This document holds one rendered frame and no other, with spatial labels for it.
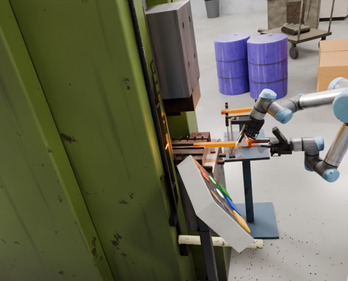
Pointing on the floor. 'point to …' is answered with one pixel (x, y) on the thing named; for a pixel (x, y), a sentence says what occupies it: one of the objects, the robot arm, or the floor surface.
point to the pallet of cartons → (339, 61)
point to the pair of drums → (252, 63)
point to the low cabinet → (339, 10)
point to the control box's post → (206, 239)
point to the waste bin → (212, 8)
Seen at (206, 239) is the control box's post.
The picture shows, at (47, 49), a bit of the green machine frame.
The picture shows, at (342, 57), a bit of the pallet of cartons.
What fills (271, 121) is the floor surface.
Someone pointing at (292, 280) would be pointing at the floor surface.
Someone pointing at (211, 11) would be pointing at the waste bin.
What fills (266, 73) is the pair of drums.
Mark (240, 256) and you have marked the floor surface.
